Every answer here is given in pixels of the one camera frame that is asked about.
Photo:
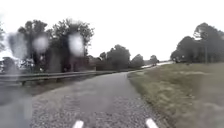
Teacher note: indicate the grey asphalt path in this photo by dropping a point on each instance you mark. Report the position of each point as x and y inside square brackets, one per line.
[100, 100]

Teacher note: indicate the row of trees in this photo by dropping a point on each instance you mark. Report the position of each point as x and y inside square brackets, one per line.
[66, 46]

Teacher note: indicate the metal guardrail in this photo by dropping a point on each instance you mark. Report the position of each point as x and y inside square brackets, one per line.
[50, 76]

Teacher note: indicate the robot's own part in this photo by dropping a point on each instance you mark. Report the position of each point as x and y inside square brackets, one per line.
[151, 123]
[78, 124]

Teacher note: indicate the grass verge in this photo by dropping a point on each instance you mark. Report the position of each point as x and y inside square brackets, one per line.
[180, 86]

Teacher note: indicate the group of trees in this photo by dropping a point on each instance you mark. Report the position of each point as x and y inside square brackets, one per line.
[203, 46]

